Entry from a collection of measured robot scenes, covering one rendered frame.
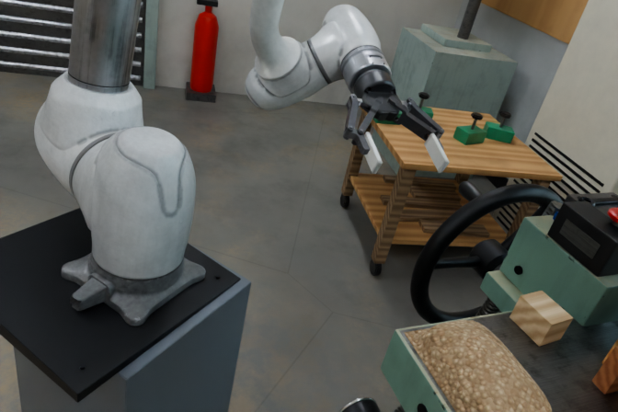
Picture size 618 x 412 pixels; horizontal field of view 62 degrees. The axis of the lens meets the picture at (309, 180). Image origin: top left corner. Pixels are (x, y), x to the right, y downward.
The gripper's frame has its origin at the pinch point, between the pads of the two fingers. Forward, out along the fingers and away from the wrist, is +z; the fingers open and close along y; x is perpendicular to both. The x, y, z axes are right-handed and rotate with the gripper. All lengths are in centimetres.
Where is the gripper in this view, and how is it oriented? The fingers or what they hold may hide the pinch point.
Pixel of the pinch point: (409, 163)
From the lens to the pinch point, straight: 90.4
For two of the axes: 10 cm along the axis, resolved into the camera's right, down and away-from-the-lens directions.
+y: 9.2, -0.2, 4.0
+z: 2.6, 7.9, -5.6
